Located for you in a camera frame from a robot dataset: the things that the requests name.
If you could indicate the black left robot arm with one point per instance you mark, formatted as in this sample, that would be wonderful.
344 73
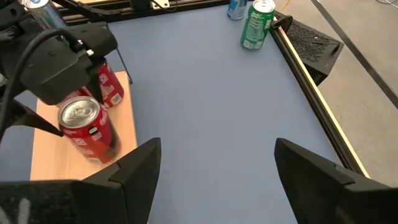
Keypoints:
11 18

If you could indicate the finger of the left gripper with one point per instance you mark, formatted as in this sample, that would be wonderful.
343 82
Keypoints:
21 116
97 82

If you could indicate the wooden shelf with black frame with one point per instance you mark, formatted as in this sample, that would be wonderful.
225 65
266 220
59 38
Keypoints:
53 155

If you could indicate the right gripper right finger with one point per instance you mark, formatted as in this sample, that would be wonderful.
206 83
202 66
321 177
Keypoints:
329 196

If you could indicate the black table border frame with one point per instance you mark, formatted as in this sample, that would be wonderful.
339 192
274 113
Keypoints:
311 93

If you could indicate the red Coca-Cola can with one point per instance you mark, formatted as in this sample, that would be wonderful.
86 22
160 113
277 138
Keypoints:
90 137
110 85

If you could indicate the blue table mat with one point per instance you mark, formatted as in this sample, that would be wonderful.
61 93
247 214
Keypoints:
202 93

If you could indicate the black perforated computer box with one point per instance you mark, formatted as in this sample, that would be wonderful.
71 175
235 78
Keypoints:
311 53

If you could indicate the silver corner bracket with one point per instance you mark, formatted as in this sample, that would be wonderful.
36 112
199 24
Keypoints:
160 3

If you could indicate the blue soda can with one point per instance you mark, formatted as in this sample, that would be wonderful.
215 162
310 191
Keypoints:
46 15

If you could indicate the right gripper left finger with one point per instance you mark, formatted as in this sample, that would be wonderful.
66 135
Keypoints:
109 196

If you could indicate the light blue slim can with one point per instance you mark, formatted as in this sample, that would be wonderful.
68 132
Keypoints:
236 9

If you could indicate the green Sprite can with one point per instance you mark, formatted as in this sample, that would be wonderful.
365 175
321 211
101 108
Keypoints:
256 28

